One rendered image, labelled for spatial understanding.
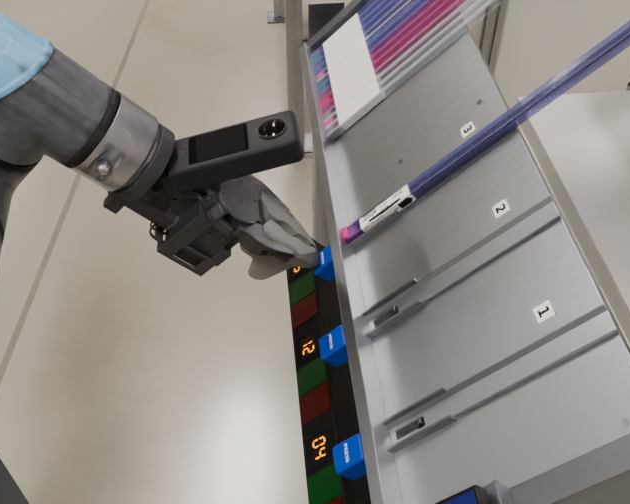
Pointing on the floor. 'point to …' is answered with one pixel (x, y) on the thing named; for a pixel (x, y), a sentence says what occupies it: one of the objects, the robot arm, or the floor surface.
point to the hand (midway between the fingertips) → (315, 252)
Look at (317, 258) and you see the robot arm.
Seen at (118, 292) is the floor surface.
